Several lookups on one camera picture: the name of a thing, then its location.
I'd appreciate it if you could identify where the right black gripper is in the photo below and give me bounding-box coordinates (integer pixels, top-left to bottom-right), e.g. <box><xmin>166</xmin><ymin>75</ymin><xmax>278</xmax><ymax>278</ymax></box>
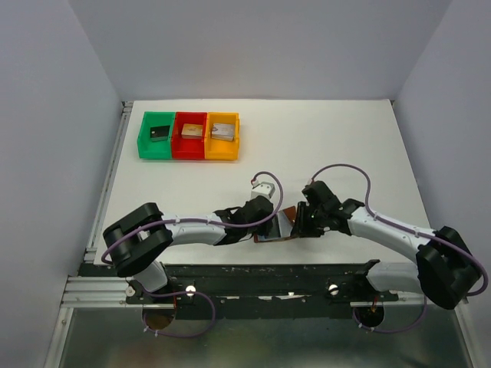
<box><xmin>290</xmin><ymin>200</ymin><xmax>327</xmax><ymax>237</ymax></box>

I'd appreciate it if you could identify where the brown leather card holder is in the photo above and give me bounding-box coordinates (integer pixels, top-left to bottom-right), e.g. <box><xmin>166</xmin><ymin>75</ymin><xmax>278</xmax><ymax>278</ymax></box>
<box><xmin>254</xmin><ymin>206</ymin><xmax>296</xmax><ymax>243</ymax></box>

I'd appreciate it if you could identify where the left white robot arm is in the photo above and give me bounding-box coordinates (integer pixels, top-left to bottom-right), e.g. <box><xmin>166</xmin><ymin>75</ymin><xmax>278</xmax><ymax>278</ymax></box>
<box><xmin>101</xmin><ymin>195</ymin><xmax>274</xmax><ymax>303</ymax></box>

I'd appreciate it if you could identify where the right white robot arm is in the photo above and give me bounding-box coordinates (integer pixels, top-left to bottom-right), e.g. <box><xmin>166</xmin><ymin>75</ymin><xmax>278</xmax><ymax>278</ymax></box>
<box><xmin>292</xmin><ymin>181</ymin><xmax>483</xmax><ymax>310</ymax></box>

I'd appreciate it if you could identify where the silver card stack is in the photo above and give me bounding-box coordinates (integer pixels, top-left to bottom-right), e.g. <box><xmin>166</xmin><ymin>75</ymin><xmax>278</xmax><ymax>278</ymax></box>
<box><xmin>210</xmin><ymin>123</ymin><xmax>235</xmax><ymax>142</ymax></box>

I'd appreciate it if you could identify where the gold card stack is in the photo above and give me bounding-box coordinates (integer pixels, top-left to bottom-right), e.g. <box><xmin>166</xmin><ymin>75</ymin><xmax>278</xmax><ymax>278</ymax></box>
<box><xmin>181</xmin><ymin>123</ymin><xmax>203</xmax><ymax>140</ymax></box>

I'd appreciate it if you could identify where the black card stack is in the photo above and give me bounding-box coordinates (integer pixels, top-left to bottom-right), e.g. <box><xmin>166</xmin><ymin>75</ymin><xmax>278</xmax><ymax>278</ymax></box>
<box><xmin>150</xmin><ymin>125</ymin><xmax>170</xmax><ymax>142</ymax></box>

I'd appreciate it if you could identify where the orange plastic bin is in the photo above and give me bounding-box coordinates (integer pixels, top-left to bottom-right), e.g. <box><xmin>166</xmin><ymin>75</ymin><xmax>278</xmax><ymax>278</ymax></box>
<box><xmin>204</xmin><ymin>112</ymin><xmax>240</xmax><ymax>161</ymax></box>

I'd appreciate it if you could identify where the red plastic bin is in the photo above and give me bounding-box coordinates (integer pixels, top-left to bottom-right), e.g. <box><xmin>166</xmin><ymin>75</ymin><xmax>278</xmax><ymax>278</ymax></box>
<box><xmin>171</xmin><ymin>111</ymin><xmax>207</xmax><ymax>160</ymax></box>

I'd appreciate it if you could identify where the green plastic bin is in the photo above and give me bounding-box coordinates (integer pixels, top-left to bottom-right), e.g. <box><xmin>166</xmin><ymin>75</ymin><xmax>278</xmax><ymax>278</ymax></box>
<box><xmin>137</xmin><ymin>111</ymin><xmax>176</xmax><ymax>160</ymax></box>

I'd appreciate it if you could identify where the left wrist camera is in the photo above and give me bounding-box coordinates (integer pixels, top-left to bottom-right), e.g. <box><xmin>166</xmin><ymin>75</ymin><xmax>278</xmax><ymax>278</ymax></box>
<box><xmin>250</xmin><ymin>181</ymin><xmax>275</xmax><ymax>200</ymax></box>

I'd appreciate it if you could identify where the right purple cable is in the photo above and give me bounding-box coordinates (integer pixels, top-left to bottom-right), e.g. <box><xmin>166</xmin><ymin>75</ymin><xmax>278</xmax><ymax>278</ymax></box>
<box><xmin>306</xmin><ymin>163</ymin><xmax>487</xmax><ymax>334</ymax></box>

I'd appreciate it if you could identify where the purple cable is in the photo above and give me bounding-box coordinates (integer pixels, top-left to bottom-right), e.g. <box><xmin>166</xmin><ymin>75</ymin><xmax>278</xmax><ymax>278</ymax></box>
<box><xmin>306</xmin><ymin>163</ymin><xmax>487</xmax><ymax>334</ymax></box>
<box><xmin>101</xmin><ymin>170</ymin><xmax>284</xmax><ymax>338</ymax></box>

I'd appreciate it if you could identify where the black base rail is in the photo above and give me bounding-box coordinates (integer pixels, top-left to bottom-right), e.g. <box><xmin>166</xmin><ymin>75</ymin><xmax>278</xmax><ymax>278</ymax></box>
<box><xmin>126</xmin><ymin>261</ymin><xmax>398</xmax><ymax>320</ymax></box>

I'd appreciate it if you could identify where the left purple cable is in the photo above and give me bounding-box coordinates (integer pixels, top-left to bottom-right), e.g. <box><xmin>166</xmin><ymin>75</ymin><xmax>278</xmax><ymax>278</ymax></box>
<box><xmin>101</xmin><ymin>170</ymin><xmax>284</xmax><ymax>338</ymax></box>

